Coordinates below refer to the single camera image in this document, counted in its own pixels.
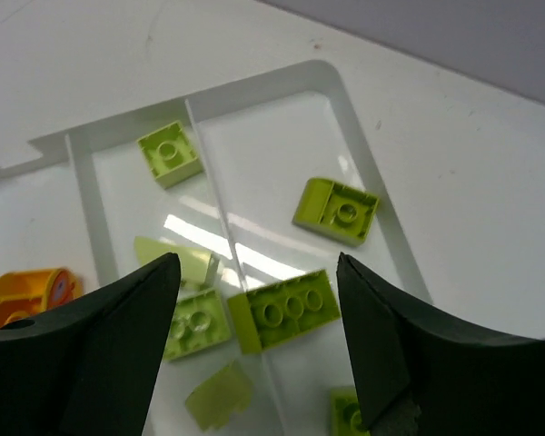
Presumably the orange rounded lego block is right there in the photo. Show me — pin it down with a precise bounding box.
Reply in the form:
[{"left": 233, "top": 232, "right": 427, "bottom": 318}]
[{"left": 0, "top": 268, "right": 84, "bottom": 328}]

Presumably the white divided sorting tray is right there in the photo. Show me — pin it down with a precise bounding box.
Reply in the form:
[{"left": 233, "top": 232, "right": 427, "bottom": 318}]
[{"left": 0, "top": 59, "right": 433, "bottom": 436}]

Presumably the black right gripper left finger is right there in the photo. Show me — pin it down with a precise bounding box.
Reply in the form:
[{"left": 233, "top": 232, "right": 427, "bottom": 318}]
[{"left": 0, "top": 253, "right": 181, "bottom": 435}]

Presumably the pale green square lego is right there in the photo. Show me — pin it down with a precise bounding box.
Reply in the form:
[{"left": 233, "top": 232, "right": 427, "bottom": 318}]
[{"left": 137, "top": 121, "right": 203, "bottom": 189}]

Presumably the lime green curved lego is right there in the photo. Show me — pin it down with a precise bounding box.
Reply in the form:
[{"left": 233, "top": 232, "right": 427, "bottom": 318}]
[{"left": 292, "top": 177, "right": 380, "bottom": 247}]

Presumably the pale green small lego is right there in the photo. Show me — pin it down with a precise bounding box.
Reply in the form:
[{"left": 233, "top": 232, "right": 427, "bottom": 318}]
[{"left": 184, "top": 361, "right": 253, "bottom": 431}]

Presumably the lime green long lego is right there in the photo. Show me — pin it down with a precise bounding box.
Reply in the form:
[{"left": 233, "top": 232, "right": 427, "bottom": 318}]
[{"left": 227, "top": 270, "right": 341, "bottom": 354}]

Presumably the pale green sloped lego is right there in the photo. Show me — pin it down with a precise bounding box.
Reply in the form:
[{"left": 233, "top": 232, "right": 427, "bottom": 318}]
[{"left": 134, "top": 236, "right": 219, "bottom": 287}]

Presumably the pale green double lego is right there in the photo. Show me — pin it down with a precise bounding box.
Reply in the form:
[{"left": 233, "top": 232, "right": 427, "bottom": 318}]
[{"left": 163, "top": 288, "right": 232, "bottom": 361}]

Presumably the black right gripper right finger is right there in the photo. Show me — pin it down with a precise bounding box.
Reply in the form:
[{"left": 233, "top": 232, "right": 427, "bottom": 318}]
[{"left": 337, "top": 254, "right": 545, "bottom": 435}]

